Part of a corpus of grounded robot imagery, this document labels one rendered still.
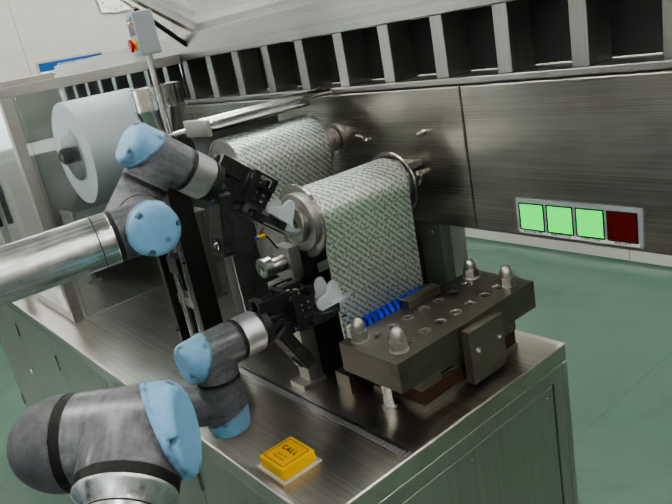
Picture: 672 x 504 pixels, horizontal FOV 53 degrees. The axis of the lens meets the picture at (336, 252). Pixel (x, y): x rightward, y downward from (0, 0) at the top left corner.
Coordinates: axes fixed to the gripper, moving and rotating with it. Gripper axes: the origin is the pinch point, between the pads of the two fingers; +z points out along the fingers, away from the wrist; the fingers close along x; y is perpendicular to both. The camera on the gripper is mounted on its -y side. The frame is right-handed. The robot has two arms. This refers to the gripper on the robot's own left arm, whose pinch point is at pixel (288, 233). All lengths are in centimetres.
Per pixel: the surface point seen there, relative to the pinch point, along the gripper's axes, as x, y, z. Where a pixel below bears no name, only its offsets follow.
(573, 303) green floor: 83, 45, 248
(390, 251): -4.5, 5.2, 22.5
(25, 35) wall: 552, 141, 50
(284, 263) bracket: 3.7, -5.2, 4.2
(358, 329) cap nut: -12.3, -12.4, 13.9
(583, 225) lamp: -39, 19, 32
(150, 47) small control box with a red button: 54, 34, -19
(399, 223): -4.4, 11.3, 22.2
